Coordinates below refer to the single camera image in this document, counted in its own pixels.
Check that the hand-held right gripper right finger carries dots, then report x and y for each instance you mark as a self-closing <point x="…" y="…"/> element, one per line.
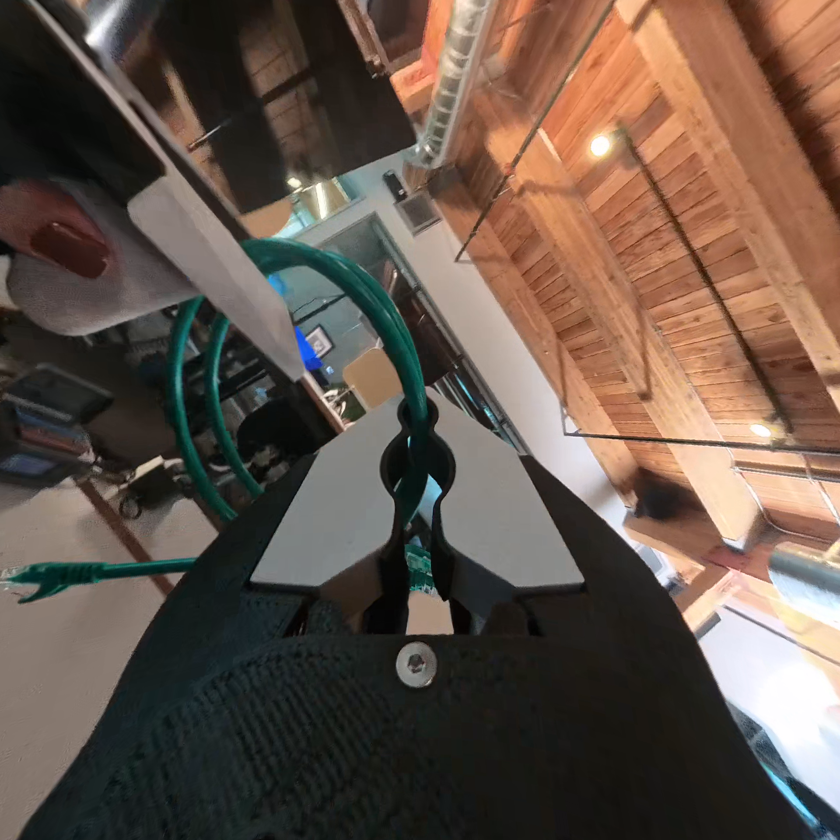
<point x="505" y="525"/>

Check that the black battery charging case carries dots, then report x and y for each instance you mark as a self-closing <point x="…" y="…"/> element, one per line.
<point x="52" y="407"/>

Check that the tan rounded board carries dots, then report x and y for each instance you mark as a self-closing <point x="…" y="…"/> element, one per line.
<point x="367" y="380"/>

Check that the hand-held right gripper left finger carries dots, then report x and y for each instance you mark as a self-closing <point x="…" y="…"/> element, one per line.
<point x="328" y="518"/>

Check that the black wall camera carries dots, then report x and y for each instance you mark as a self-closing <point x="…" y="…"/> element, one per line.
<point x="394" y="185"/>

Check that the silver ceiling duct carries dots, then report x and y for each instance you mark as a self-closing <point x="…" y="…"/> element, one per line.
<point x="807" y="581"/>
<point x="453" y="79"/>

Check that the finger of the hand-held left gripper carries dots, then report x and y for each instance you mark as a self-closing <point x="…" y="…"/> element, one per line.
<point x="229" y="282"/>

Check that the wall air vent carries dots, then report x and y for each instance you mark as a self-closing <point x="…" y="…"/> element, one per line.
<point x="417" y="213"/>

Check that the blue tool case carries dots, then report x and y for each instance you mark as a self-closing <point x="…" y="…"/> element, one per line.
<point x="308" y="358"/>

